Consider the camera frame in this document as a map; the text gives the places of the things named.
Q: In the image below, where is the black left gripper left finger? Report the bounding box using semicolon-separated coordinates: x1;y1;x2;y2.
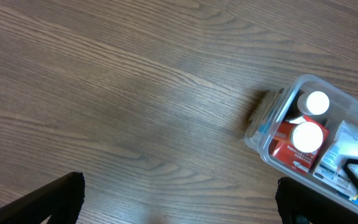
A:
0;172;85;224

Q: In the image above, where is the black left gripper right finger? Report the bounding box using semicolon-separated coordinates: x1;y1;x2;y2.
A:
275;177;358;224

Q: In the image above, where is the red medicine box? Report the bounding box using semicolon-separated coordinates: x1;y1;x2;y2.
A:
269;115;329;174

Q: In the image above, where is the orange bottle white cap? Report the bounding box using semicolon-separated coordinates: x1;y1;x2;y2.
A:
273;122;324;153

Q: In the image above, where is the white medicine box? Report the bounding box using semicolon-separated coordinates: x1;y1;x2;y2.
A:
313;120;358;201

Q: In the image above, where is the black bottle white cap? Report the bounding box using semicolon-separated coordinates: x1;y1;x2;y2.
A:
285;90;330;120

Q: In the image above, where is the clear plastic container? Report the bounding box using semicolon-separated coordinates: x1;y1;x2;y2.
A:
244;75;358;213

